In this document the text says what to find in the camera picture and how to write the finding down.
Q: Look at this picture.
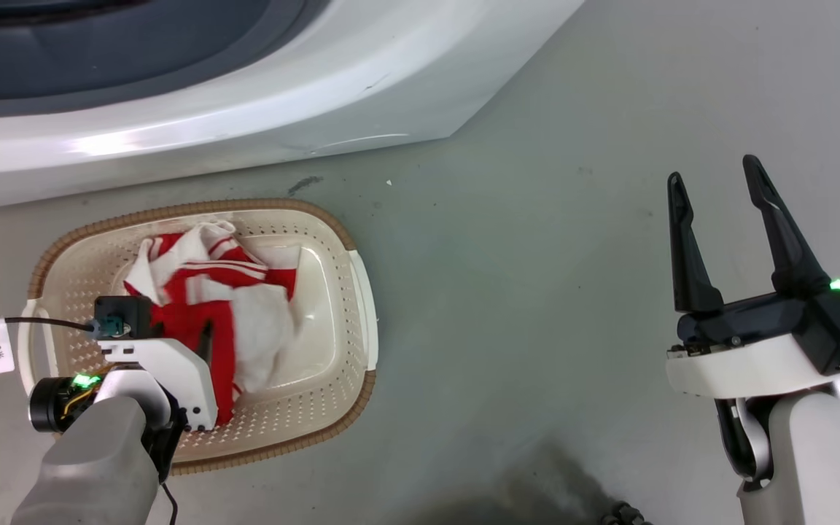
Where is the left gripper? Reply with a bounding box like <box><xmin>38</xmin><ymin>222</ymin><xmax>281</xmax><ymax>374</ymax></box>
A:
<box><xmin>98</xmin><ymin>321</ymin><xmax>218</xmax><ymax>431</ymax></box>

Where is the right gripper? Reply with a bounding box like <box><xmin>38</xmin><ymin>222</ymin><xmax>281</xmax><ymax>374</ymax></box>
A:
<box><xmin>666</xmin><ymin>155</ymin><xmax>840</xmax><ymax>398</ymax></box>

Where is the red and white garment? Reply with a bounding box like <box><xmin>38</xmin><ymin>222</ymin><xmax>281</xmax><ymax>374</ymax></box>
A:
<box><xmin>122</xmin><ymin>219</ymin><xmax>303</xmax><ymax>427</ymax></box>

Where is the cream perforated laundry basket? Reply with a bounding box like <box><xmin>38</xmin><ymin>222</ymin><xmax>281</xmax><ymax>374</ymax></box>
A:
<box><xmin>17</xmin><ymin>198</ymin><xmax>379</xmax><ymax>476</ymax></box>

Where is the grey rubber door seal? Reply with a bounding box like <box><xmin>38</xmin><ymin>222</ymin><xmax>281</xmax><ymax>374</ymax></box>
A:
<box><xmin>0</xmin><ymin>0</ymin><xmax>330</xmax><ymax>121</ymax></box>

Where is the white front-load washing machine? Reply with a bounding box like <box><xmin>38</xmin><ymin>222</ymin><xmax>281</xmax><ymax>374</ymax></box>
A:
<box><xmin>0</xmin><ymin>0</ymin><xmax>585</xmax><ymax>214</ymax></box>

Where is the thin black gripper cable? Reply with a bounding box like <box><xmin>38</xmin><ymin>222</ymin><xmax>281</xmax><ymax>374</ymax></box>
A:
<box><xmin>0</xmin><ymin>316</ymin><xmax>96</xmax><ymax>336</ymax></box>

